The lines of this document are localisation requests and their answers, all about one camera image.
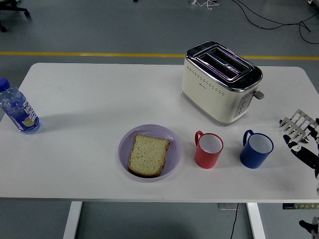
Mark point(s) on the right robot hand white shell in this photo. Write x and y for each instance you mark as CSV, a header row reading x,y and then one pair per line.
x,y
302,152

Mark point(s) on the blue cup white inside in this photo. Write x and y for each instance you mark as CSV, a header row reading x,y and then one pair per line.
x,y
253,155

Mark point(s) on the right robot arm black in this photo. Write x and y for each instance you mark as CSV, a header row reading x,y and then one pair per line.
x,y
307,224

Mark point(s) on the red cup white inside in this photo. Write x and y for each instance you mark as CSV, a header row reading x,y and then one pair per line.
x,y
205,158

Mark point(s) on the slice of bread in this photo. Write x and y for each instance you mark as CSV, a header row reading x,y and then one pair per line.
x,y
148,155

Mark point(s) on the metal toast rack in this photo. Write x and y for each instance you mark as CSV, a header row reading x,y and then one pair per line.
x,y
296,122

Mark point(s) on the black table control panel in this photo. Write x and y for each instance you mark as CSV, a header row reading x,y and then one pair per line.
x,y
301,206

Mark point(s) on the white table leg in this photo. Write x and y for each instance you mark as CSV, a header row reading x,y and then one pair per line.
x,y
72,221
256,221

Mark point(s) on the grey box under table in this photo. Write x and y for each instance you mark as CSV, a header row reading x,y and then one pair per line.
x,y
225,206

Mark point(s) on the cream and chrome toaster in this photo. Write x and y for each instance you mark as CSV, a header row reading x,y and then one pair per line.
x,y
209,97

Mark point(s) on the purple plate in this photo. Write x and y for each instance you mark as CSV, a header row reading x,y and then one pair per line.
x,y
174,149

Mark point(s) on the clear bottle blue cap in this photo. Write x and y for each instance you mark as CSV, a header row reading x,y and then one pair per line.
x,y
21,112

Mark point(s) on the black office chair base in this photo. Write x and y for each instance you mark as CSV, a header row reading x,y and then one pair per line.
x,y
15,10

